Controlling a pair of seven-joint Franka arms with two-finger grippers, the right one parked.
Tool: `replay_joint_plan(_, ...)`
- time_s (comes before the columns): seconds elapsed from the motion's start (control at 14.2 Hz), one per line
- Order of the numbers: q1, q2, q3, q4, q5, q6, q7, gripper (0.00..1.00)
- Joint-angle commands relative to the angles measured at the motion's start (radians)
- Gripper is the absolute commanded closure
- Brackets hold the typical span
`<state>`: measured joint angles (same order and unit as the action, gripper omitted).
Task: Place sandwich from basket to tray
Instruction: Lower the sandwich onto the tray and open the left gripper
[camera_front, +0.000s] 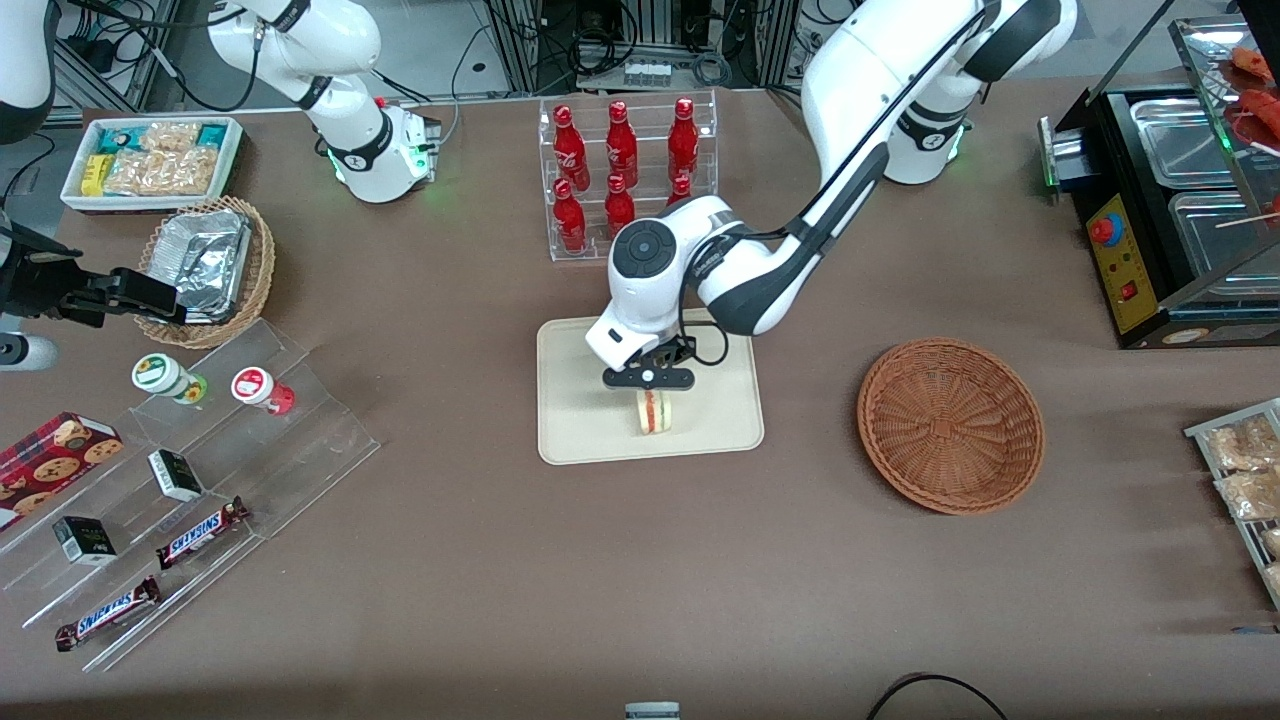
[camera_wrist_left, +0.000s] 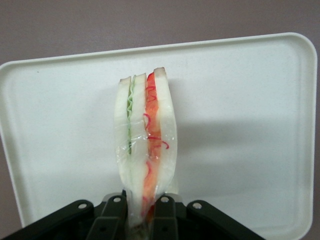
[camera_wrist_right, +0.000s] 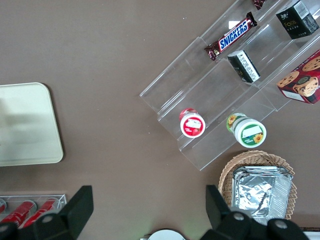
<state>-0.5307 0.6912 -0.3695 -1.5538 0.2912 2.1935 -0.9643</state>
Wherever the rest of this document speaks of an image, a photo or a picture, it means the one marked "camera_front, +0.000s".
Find small black box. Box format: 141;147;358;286
52;515;119;567
147;448;205;503

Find brown round wicker basket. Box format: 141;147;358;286
856;338;1047;517

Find black food warmer cabinet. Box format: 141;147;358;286
1038;14;1280;351

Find red cookie box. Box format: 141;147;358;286
0;411;125;532

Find cup with red lid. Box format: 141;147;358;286
231;366;297;417

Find grey wire rack tray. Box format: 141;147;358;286
1184;397;1280;612

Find cup with green lid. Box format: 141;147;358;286
131;352;209;405

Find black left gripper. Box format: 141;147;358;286
602;337;698;405

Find beige rectangular tray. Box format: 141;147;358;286
536;305;766;467

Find large clear bag of snacks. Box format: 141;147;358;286
103;148;219;198

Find black floor cable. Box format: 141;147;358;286
864;672;1012;720

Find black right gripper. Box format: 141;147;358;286
0;226;189;329

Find small clear bag of snacks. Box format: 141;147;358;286
138;121;203;153

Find silver foil tray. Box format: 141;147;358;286
148;207;253;324

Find white plastic snack bin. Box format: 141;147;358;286
60;115;245;214

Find tan wicker basket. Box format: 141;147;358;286
132;196;277;350

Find snickers bar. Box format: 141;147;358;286
154;496;252;572
54;574;162;653

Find triangular sandwich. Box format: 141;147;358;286
636;389;677;437

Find steel warmer pan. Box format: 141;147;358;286
1168;189;1280;279
1128;97;1239;191

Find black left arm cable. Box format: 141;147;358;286
680;0;1001;368

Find clear acrylic bottle rack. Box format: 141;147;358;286
537;89;720;264

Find clear acrylic stepped display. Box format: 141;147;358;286
0;318;382;673

